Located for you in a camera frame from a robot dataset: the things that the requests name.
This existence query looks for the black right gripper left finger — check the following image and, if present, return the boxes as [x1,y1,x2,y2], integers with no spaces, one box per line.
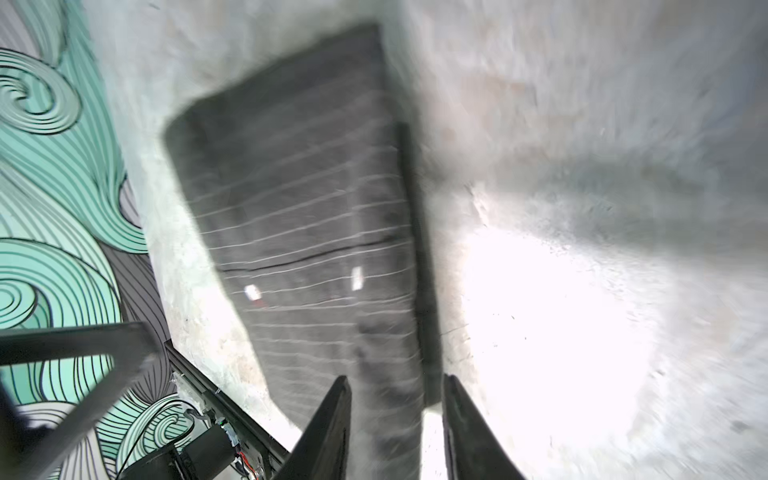
[275,376,352,480]

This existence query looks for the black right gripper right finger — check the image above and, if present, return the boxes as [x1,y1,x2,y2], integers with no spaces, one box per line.
[442,374,525,480]

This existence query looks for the dark grey pinstripe shirt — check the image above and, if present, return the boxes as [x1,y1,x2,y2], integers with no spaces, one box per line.
[163,23,425,479]

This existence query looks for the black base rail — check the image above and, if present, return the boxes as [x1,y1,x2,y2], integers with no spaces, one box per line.
[164,340,289,479]

